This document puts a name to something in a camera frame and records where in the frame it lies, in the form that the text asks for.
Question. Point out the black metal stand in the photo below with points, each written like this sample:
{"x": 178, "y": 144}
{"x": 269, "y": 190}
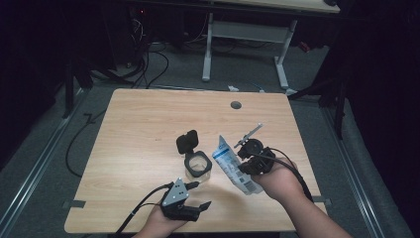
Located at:
{"x": 339, "y": 112}
{"x": 68, "y": 95}

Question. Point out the white and blue pouch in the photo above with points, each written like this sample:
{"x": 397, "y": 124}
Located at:
{"x": 231, "y": 168}

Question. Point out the metal floor rail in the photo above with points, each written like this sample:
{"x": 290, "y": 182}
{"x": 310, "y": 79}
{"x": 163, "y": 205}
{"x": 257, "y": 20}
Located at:
{"x": 36, "y": 168}
{"x": 356, "y": 181}

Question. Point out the glass jar with black lid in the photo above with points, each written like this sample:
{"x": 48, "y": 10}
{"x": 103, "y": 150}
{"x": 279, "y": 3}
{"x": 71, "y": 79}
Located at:
{"x": 197, "y": 165}

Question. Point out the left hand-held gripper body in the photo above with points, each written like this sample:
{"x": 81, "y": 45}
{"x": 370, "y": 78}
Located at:
{"x": 176, "y": 196}

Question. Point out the round table grommet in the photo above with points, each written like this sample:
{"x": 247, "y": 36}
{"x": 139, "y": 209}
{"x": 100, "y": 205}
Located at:
{"x": 235, "y": 105}

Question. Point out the person's right hand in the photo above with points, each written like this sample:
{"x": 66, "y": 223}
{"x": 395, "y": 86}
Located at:
{"x": 280, "y": 183}

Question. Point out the white desk frame with top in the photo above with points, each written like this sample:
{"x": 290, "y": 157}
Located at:
{"x": 247, "y": 31}

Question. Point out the red object under desk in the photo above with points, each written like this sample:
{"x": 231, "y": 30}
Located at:
{"x": 304, "y": 47}

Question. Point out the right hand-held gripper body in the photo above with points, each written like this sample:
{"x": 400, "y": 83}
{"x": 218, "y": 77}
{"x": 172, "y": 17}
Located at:
{"x": 257, "y": 158}

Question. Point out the grey tape strip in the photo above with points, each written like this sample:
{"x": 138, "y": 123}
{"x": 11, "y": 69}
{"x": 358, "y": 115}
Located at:
{"x": 325, "y": 200}
{"x": 75, "y": 204}

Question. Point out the person's left hand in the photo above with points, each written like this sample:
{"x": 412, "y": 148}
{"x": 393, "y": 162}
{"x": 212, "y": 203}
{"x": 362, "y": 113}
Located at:
{"x": 158, "y": 224}

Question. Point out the white scrap on floor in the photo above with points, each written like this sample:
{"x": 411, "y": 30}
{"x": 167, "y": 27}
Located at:
{"x": 232, "y": 88}

